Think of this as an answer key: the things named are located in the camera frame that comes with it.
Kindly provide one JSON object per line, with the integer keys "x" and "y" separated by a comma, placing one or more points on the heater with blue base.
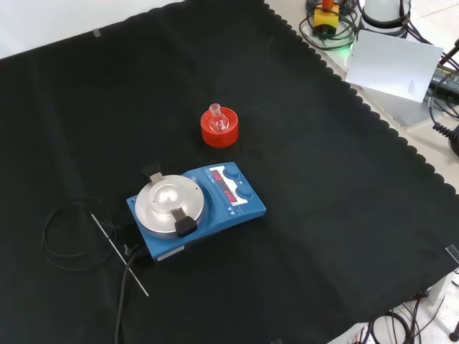
{"x": 222, "y": 215}

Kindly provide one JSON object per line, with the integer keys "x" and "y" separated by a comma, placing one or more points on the black bench cloth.
{"x": 322, "y": 179}

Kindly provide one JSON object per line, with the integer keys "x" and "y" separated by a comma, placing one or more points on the thin metal probe rod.
{"x": 118, "y": 252}

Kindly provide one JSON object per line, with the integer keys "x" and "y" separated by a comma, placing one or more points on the yellow stop button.
{"x": 325, "y": 18}

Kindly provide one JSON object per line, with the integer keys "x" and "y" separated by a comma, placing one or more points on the grey tape piece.
{"x": 97, "y": 33}

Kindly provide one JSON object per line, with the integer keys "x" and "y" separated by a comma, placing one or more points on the grey metal plate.
{"x": 412, "y": 111}

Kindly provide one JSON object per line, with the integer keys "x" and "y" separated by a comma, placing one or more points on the pale board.
{"x": 391, "y": 64}

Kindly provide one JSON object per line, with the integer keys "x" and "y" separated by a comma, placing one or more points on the clear tape piece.
{"x": 452, "y": 252}

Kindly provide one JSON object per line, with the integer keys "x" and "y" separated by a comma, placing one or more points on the black power adapter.
{"x": 448, "y": 80}

